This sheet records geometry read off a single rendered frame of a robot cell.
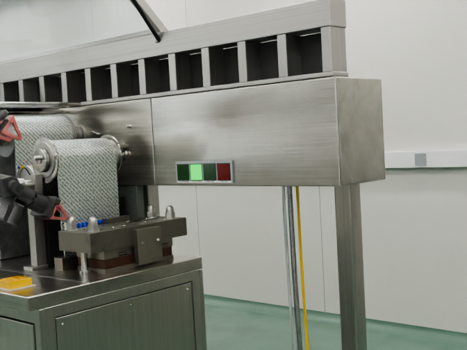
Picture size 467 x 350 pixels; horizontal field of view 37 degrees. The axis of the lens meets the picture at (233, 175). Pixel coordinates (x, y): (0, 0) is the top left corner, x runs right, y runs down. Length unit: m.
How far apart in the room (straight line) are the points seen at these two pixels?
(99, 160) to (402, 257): 2.62
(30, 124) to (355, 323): 1.28
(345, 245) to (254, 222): 3.09
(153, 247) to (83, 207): 0.27
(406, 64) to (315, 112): 2.53
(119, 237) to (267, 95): 0.62
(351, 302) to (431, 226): 2.31
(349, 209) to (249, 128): 0.38
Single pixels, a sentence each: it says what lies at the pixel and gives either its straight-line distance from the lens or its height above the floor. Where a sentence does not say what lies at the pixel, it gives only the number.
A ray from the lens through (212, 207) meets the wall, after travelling 5.45.
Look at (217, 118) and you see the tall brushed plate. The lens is 2.19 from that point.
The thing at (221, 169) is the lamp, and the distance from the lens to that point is 2.18.
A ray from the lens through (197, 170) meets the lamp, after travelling 2.25.
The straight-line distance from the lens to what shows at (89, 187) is 2.35.
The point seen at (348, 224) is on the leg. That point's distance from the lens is 2.11.
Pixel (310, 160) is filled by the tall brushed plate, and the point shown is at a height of 1.21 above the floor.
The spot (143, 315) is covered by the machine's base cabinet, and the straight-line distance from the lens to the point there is 2.20.
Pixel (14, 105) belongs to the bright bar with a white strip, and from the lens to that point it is 2.56.
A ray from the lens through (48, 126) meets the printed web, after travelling 2.56.
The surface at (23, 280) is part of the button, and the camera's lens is 2.07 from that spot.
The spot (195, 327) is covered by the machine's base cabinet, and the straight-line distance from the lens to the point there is 2.36.
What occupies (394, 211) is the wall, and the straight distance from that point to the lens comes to 4.52.
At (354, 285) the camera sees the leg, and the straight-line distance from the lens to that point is 2.14.
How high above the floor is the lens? 1.29
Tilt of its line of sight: 3 degrees down
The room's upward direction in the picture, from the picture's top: 3 degrees counter-clockwise
